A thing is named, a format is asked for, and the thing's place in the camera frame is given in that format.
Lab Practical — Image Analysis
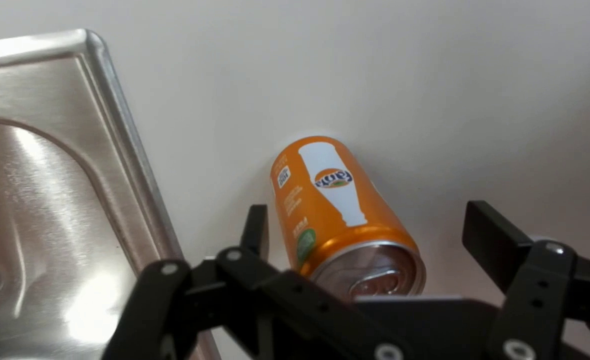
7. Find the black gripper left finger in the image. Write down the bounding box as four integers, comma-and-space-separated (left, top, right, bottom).
100, 203, 402, 360

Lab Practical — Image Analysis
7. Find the orange soda can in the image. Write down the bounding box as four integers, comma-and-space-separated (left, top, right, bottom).
269, 136, 426, 301

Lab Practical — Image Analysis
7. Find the stainless steel sink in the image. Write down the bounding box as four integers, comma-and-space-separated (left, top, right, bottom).
0, 29, 182, 360

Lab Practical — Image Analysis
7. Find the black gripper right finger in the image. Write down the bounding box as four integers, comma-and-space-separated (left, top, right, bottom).
461, 201, 590, 360

